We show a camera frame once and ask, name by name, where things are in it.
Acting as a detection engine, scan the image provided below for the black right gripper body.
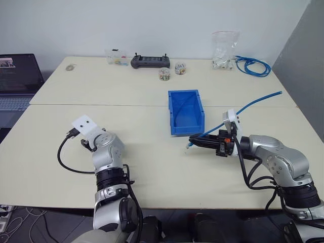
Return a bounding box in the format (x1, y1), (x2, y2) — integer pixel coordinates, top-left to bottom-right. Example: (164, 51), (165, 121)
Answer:
(214, 129), (238, 158)

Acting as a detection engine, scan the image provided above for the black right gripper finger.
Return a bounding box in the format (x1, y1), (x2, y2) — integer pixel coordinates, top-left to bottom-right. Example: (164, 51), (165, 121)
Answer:
(189, 141), (219, 151)
(188, 134), (220, 143)

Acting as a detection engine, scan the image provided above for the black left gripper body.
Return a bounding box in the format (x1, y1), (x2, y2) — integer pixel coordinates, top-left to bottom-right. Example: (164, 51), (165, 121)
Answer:
(80, 138), (96, 152)

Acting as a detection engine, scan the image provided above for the blue cable with clear plug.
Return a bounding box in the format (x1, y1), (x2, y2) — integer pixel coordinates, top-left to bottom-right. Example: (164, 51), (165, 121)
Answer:
(186, 91), (283, 149)

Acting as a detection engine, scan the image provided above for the blue plastic bin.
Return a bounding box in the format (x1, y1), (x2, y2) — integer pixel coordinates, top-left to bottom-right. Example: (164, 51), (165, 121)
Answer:
(168, 89), (206, 136)

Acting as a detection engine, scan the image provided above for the small clear jar of beads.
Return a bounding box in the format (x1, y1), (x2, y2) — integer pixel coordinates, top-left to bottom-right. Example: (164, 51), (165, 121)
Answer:
(174, 62), (187, 75)
(158, 67), (171, 82)

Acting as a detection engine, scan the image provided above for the clear bag of white couplers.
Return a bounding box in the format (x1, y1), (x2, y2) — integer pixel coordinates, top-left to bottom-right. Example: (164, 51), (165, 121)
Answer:
(211, 30), (240, 71)

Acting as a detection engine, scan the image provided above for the grey open laptop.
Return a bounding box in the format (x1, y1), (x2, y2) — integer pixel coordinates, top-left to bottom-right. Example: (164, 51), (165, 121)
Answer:
(0, 53), (46, 129)

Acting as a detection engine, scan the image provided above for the clear plastic parts box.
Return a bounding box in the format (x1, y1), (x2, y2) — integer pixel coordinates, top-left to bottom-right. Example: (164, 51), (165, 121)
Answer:
(105, 48), (129, 66)

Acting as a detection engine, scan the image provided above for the black handheld controller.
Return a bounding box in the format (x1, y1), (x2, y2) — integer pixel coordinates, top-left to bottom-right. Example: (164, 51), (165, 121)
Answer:
(130, 52), (171, 69)

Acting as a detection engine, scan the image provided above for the white power strip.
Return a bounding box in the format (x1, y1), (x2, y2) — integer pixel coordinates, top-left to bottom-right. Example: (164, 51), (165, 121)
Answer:
(0, 203), (14, 231)

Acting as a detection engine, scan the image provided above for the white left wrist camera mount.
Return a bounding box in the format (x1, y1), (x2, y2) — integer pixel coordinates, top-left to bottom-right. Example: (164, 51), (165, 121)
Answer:
(71, 114), (107, 144)

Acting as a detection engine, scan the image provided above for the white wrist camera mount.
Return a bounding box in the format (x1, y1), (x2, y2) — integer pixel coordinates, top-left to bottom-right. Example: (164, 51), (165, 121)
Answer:
(222, 108), (244, 156)
(71, 114), (107, 144)

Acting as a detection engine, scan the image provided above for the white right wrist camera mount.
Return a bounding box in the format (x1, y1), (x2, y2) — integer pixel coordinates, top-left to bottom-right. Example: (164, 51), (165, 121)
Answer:
(222, 108), (244, 156)

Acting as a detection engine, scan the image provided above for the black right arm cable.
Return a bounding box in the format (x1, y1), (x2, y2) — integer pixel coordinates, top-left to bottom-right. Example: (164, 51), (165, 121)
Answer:
(232, 134), (279, 212)

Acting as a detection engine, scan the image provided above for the coiled blue network cable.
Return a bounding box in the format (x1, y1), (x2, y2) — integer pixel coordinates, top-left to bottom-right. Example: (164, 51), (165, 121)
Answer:
(234, 55), (272, 78)

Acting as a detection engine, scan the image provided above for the thin white floor cable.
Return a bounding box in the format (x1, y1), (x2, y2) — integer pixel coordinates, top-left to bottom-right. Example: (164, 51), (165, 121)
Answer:
(1, 208), (49, 243)

